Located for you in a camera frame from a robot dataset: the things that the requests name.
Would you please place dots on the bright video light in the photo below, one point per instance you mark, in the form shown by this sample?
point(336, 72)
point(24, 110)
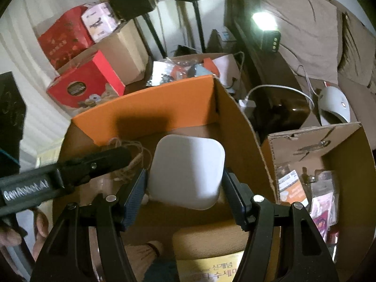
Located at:
point(265, 31)

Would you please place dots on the white square charger box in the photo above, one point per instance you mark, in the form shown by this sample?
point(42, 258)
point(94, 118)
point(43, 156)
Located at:
point(187, 171)

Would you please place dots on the open brown cardboard box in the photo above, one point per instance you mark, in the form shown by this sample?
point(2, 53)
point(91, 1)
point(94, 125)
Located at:
point(335, 166)

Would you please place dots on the orange cardboard box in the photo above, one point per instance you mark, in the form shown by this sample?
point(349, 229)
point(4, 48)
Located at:
point(192, 107)

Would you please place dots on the white dome lamp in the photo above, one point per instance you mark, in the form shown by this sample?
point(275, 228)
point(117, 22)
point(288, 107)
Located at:
point(333, 107)

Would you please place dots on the white shuttlecock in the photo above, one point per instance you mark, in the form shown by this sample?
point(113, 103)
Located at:
point(142, 256)

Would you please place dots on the red patterned gift bag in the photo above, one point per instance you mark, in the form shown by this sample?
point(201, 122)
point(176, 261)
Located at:
point(66, 38)

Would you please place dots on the plastic bag of items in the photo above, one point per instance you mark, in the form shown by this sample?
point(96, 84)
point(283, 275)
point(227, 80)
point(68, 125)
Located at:
point(169, 70)

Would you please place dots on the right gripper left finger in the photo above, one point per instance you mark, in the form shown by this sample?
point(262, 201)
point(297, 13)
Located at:
point(65, 255)

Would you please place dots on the beige sofa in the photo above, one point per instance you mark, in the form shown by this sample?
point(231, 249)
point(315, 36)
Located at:
point(322, 44)

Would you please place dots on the pink white small box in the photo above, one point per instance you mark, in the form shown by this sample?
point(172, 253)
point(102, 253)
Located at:
point(100, 21)

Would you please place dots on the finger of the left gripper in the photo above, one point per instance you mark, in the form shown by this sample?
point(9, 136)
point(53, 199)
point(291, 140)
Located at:
point(79, 171)

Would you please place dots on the person left hand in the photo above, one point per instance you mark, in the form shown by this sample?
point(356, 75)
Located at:
point(34, 230)

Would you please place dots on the red collection gift box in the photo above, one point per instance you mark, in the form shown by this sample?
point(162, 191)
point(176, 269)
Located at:
point(86, 85)

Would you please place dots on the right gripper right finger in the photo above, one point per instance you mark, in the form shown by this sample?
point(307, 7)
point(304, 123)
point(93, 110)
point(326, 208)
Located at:
point(303, 255)

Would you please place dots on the yellow sponge pack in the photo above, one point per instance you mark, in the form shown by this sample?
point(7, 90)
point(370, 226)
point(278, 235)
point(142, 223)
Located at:
point(209, 252)

